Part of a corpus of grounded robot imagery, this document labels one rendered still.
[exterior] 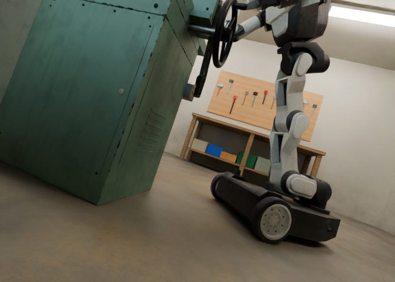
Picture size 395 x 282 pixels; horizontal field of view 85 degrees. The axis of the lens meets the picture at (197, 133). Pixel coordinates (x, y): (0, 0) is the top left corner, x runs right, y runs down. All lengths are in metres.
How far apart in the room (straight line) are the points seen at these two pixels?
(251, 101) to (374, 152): 2.25
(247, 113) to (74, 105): 3.69
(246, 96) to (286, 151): 3.16
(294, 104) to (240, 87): 3.15
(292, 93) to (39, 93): 1.23
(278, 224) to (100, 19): 1.14
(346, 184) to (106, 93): 4.27
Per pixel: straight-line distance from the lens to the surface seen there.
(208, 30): 1.06
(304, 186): 1.40
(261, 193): 1.09
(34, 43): 1.17
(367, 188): 4.76
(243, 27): 1.63
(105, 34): 0.96
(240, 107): 4.35
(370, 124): 4.85
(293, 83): 1.35
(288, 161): 1.36
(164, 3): 0.92
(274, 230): 1.12
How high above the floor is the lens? 0.30
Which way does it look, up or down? 3 degrees up
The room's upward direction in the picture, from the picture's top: 19 degrees clockwise
